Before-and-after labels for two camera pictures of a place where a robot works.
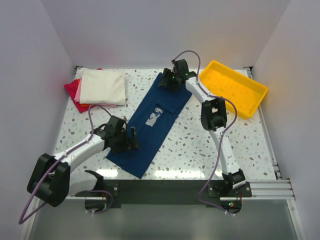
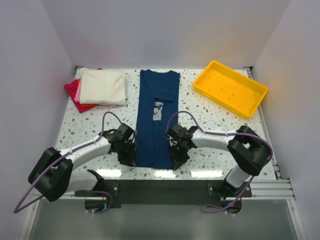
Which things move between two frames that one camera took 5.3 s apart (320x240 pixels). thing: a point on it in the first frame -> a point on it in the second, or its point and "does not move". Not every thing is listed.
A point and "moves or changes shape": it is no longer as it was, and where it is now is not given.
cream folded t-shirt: [102, 87] does not move
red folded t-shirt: [71, 88] does not move
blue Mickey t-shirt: [154, 118] moves or changes shape
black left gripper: [117, 148] -> [130, 159]
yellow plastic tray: [221, 81] does not move
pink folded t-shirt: [77, 97] does not move
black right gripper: [166, 74] -> [177, 161]
